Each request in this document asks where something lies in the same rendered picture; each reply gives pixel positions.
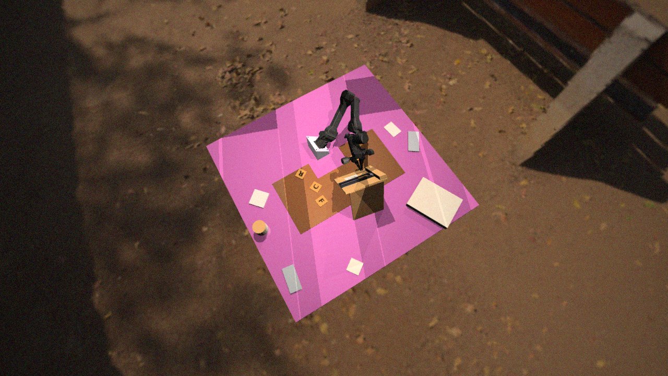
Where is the dark grey cylindrical container with orange lid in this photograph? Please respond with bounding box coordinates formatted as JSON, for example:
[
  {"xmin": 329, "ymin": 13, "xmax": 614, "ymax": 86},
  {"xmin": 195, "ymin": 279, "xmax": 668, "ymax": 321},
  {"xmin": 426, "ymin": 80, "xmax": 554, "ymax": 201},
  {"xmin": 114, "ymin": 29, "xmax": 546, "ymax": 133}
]
[{"xmin": 253, "ymin": 220, "xmax": 268, "ymax": 236}]

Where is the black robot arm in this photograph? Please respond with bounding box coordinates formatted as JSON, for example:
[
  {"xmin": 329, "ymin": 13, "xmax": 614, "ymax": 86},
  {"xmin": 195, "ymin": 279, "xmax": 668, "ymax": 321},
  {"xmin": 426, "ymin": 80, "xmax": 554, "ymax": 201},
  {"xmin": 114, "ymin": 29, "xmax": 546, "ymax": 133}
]
[{"xmin": 314, "ymin": 90, "xmax": 369, "ymax": 159}]

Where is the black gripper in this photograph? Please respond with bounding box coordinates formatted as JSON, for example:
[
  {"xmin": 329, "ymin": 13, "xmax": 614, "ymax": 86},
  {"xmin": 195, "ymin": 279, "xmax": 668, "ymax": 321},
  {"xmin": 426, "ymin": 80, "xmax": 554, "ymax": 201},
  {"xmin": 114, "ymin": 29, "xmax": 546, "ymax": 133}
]
[{"xmin": 341, "ymin": 144, "xmax": 375, "ymax": 171}]

